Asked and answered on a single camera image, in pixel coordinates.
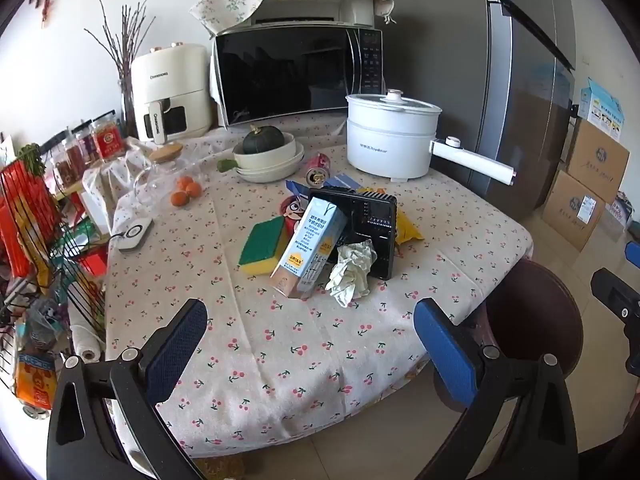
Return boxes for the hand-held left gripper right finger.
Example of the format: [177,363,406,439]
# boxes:
[413,297,581,480]

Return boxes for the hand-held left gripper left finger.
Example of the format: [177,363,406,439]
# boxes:
[46,298,208,480]

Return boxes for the brown round waste bin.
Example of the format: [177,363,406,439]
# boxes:
[432,259,585,413]

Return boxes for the green yellow sponge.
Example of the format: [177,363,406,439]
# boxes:
[238,217,289,277]

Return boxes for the small blue white package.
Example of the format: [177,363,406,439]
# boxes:
[607,192,634,231]

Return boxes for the brown cardboard box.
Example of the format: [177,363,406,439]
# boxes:
[565,119,631,205]
[542,170,606,252]

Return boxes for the white round device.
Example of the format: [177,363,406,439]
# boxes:
[107,217,154,252]

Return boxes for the crumpled white tissue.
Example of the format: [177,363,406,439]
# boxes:
[325,240,377,309]

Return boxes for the orange snack packet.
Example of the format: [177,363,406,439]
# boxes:
[15,354,59,409]
[394,209,425,247]

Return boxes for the glass teapot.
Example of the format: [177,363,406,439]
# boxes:
[133,152,211,212]

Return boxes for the blue white milk carton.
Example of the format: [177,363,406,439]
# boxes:
[270,196,351,300]

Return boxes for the white plastic bag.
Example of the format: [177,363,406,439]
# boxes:
[81,165,122,237]

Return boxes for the red owl print card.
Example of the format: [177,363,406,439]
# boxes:
[279,197,307,231]

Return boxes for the grey refrigerator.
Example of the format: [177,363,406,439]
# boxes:
[370,0,577,223]

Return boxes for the cork lid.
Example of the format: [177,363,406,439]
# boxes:
[150,142,185,164]

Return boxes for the red packets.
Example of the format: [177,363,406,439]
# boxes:
[0,160,62,279]

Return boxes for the stacked white bowls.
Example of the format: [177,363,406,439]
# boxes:
[235,142,306,184]

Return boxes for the cream ceramic bowl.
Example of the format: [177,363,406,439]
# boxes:
[232,132,299,170]

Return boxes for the glass spice jar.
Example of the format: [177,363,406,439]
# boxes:
[60,130,90,183]

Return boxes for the red label glass jar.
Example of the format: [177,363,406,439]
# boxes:
[92,115,126,161]

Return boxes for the white electric cooking pot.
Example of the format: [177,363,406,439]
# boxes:
[346,89,516,187]

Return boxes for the dark green pumpkin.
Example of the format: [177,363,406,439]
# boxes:
[242,124,286,155]

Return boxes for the red soda can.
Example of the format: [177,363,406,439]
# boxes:
[306,152,332,184]

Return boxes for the green vegetable bunch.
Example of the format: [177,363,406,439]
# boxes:
[17,144,49,177]

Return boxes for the glass vase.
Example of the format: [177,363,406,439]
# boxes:
[116,60,138,134]

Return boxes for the white pot lid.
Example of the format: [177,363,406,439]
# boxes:
[346,89,444,114]

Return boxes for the cream air fryer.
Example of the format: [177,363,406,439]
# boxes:
[131,42,217,144]

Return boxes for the black microwave oven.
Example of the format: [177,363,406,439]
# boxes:
[210,27,386,129]

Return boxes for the dry brown branches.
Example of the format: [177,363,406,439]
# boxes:
[84,0,161,82]

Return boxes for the floral cloth cover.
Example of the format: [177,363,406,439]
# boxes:
[189,0,397,41]

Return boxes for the white countertop appliance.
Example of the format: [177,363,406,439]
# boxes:
[248,0,376,28]

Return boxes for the black wire rack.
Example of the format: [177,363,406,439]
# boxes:
[0,157,107,411]

